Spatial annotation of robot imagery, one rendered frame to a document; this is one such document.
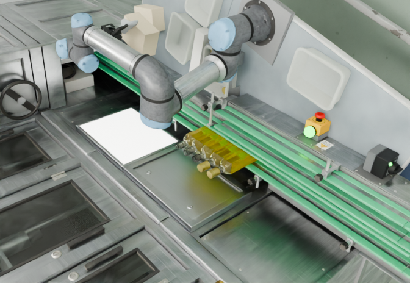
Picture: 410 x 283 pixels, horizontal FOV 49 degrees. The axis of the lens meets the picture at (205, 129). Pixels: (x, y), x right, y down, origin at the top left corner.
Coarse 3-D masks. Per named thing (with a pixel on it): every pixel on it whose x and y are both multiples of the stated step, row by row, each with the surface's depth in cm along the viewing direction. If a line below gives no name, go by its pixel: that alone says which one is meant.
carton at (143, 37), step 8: (128, 16) 194; (136, 16) 195; (144, 24) 192; (152, 24) 194; (128, 32) 196; (136, 32) 191; (144, 32) 188; (152, 32) 189; (128, 40) 198; (136, 40) 193; (144, 40) 189; (152, 40) 192; (136, 48) 195; (144, 48) 192; (152, 48) 195
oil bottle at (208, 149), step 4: (216, 140) 194; (220, 140) 194; (224, 140) 194; (208, 144) 191; (212, 144) 191; (216, 144) 191; (220, 144) 192; (224, 144) 192; (228, 144) 193; (204, 148) 189; (208, 148) 188; (212, 148) 188; (216, 148) 189; (220, 148) 190; (204, 152) 188; (208, 152) 187; (208, 156) 188
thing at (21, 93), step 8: (24, 80) 219; (8, 88) 214; (16, 88) 221; (24, 88) 224; (32, 88) 227; (0, 96) 214; (8, 96) 220; (16, 96) 219; (24, 96) 226; (32, 96) 229; (40, 96) 227; (0, 104) 215; (8, 104) 222; (16, 104) 225; (24, 104) 224; (16, 112) 227; (32, 112) 228
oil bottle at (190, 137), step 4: (200, 128) 202; (204, 128) 202; (208, 128) 202; (192, 132) 198; (196, 132) 198; (200, 132) 199; (204, 132) 199; (208, 132) 199; (184, 136) 197; (188, 136) 196; (192, 136) 196; (196, 136) 196; (200, 136) 197; (188, 140) 194; (192, 140) 194; (188, 144) 195
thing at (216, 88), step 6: (204, 48) 205; (210, 48) 202; (204, 54) 206; (210, 84) 216; (216, 84) 217; (222, 84) 215; (228, 84) 202; (210, 90) 212; (216, 90) 212; (222, 96) 208
